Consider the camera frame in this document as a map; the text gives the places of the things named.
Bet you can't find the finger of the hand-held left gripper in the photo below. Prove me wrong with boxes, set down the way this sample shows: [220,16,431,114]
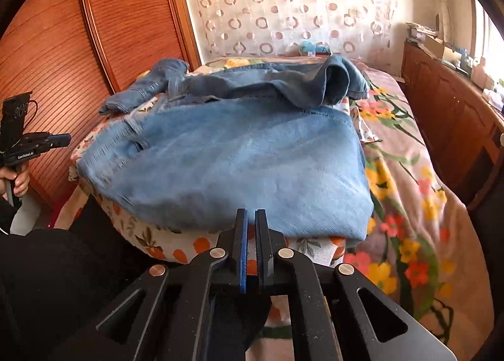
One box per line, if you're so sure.
[47,133,72,149]

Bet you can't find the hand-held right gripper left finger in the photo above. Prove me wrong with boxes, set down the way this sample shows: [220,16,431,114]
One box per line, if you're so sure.
[51,208,249,361]

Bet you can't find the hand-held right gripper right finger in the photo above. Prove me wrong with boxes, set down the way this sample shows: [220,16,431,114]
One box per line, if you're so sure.
[255,209,457,361]

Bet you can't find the light blue jeans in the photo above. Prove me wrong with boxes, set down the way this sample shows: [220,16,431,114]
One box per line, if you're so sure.
[77,54,375,247]

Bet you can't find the person's left hand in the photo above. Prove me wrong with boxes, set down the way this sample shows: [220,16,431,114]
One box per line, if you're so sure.
[0,167,30,203]

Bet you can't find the orange fruit print sheet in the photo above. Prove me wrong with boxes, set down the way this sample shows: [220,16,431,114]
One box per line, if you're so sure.
[69,93,371,267]

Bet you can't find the folded medium blue jeans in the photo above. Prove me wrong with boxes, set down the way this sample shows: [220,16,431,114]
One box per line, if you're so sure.
[98,59,190,115]

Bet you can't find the person's black clothing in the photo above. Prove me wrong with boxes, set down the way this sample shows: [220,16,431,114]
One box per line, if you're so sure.
[0,195,198,361]

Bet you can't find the floral blanket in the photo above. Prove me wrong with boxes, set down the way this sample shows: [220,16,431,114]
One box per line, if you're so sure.
[197,54,497,361]

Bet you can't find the long wooden cabinet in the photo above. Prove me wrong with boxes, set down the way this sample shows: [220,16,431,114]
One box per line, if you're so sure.
[402,40,504,212]

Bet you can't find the sheer circle-patterned curtain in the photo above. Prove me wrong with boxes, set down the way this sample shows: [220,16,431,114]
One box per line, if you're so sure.
[179,0,398,60]

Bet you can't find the open cardboard box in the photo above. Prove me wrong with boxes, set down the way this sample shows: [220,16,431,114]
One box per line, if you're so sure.
[423,36,459,62]

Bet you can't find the stack of papers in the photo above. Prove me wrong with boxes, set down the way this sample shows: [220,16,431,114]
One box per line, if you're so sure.
[405,22,439,44]

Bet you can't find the wood-framed window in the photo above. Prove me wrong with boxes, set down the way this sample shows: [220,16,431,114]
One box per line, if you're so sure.
[470,0,504,82]

